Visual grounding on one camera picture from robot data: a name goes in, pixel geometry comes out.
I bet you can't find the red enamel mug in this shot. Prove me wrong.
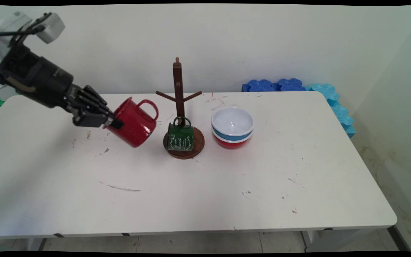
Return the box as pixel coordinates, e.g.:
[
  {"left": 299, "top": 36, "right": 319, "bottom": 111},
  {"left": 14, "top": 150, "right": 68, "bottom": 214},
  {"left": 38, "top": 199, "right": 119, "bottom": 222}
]
[{"left": 106, "top": 96, "right": 159, "bottom": 148}]

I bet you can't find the brown wooden mug tree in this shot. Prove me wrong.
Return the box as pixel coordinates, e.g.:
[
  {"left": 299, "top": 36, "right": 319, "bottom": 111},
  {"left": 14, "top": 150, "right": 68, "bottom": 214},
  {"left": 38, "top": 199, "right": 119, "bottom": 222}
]
[{"left": 155, "top": 57, "right": 205, "bottom": 160}]

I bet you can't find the dark blue foam mat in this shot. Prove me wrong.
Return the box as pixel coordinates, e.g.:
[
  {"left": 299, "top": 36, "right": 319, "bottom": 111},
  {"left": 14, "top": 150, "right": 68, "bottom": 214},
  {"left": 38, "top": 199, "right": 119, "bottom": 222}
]
[
  {"left": 242, "top": 79, "right": 277, "bottom": 92},
  {"left": 276, "top": 79, "right": 306, "bottom": 92}
]

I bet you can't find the blue bowl white inside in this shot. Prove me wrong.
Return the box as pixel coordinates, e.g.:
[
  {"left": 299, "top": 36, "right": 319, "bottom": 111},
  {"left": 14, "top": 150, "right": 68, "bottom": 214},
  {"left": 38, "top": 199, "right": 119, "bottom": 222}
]
[{"left": 211, "top": 106, "right": 255, "bottom": 141}]

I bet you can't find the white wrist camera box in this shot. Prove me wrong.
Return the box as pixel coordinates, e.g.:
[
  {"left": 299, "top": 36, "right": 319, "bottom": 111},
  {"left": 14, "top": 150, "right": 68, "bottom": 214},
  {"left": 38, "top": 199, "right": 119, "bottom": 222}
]
[{"left": 34, "top": 12, "right": 66, "bottom": 44}]

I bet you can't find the white table leg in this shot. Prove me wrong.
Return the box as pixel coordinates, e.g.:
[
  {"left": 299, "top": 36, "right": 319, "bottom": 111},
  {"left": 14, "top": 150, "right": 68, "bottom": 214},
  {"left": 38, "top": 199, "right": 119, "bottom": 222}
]
[{"left": 27, "top": 238, "right": 47, "bottom": 252}]

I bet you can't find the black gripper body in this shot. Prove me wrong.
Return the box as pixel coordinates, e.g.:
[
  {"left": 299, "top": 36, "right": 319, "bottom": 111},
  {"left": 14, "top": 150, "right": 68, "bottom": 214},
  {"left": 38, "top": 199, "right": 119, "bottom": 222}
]
[{"left": 0, "top": 45, "right": 85, "bottom": 109}]

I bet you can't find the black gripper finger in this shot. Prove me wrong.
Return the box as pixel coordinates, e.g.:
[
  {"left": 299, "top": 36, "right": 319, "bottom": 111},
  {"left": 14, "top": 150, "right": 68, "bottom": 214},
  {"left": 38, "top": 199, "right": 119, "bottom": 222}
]
[
  {"left": 73, "top": 107, "right": 124, "bottom": 130},
  {"left": 77, "top": 85, "right": 115, "bottom": 115}
]

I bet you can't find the light blue foam mat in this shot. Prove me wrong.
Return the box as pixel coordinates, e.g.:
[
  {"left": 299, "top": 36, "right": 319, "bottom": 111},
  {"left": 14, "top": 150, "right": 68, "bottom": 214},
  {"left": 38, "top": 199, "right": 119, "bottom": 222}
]
[
  {"left": 305, "top": 83, "right": 340, "bottom": 106},
  {"left": 330, "top": 103, "right": 356, "bottom": 138}
]

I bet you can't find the black camera cable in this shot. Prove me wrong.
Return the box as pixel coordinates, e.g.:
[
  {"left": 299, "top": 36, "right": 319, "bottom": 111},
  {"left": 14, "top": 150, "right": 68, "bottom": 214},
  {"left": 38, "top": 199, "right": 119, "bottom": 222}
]
[{"left": 0, "top": 24, "right": 46, "bottom": 38}]

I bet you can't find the red bowl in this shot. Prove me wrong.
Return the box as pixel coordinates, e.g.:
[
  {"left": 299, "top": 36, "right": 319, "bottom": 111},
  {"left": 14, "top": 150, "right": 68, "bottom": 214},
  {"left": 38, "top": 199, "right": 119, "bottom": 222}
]
[{"left": 212, "top": 129, "right": 253, "bottom": 149}]

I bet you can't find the green printed mug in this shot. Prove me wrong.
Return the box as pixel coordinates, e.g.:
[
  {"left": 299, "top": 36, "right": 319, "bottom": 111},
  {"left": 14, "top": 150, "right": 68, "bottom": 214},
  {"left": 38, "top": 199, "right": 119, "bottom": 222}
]
[{"left": 167, "top": 116, "right": 195, "bottom": 152}]

